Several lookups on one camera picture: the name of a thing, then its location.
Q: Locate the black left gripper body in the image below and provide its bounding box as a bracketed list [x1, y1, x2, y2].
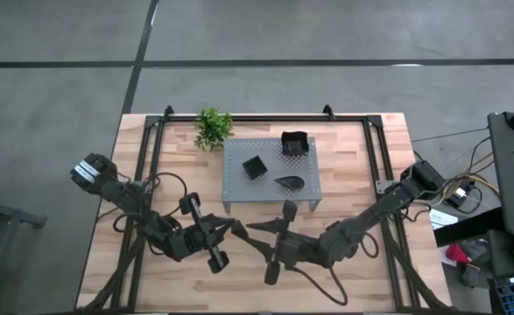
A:
[173, 193, 230, 275]

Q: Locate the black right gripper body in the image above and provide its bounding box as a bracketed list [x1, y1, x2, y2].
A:
[264, 199, 324, 286]

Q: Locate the black teardrop plate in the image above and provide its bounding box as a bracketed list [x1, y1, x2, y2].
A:
[273, 175, 306, 192]

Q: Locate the small black square plate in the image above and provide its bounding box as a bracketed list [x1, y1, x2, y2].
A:
[241, 155, 269, 181]

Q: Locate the large black square plate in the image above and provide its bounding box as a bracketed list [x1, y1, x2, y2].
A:
[280, 129, 310, 158]

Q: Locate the grey perforated metal shelf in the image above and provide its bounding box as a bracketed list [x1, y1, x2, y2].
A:
[221, 136, 323, 214]

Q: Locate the green artificial potted plant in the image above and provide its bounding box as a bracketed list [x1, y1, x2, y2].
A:
[193, 107, 236, 153]

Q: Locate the white paper sheet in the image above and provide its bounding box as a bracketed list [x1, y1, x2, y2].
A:
[429, 208, 459, 228]

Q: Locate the red object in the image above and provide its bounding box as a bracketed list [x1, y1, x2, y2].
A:
[445, 243, 472, 266]

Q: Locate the black cart base bar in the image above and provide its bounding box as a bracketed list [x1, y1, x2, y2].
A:
[433, 208, 507, 249]

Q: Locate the grey metal side table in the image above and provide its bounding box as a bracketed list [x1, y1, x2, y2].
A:
[0, 174, 47, 315]

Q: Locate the dark grey cart panel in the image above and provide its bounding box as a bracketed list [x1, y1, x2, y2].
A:
[487, 111, 514, 240]

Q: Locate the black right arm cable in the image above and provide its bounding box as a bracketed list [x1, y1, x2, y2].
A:
[289, 262, 349, 306]

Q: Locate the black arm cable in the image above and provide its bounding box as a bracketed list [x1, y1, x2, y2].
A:
[144, 171, 188, 220]
[289, 262, 349, 306]

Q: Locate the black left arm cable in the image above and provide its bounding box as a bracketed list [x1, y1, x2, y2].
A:
[144, 171, 188, 220]

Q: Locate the black cable bundle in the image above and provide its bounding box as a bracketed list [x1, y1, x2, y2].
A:
[383, 222, 454, 312]
[81, 227, 146, 312]

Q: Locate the black aluminium table frame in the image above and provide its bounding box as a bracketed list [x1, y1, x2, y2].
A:
[116, 114, 419, 312]

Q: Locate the thin black floor cable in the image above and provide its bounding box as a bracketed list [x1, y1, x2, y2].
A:
[411, 127, 489, 143]

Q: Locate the bunch of floor cables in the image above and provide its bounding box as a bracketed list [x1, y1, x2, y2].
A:
[413, 135, 503, 211]

